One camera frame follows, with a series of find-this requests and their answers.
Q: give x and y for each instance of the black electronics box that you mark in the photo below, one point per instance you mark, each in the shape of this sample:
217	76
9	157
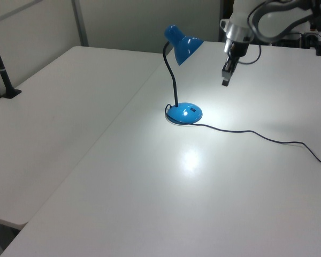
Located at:
291	40

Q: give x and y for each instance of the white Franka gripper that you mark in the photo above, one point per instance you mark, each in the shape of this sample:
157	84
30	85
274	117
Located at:
239	48

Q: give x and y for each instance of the grey partition frame post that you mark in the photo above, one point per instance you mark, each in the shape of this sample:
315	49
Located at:
80	24

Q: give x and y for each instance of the black camera pole with base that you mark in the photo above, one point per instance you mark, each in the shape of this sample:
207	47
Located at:
4	76

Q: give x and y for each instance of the black clamp device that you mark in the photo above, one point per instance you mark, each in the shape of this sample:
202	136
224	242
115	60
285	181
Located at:
309	40

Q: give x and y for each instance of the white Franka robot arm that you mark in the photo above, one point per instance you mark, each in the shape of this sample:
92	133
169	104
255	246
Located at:
270	18

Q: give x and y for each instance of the blue gooseneck desk lamp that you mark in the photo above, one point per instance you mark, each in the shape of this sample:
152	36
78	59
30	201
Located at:
186	45

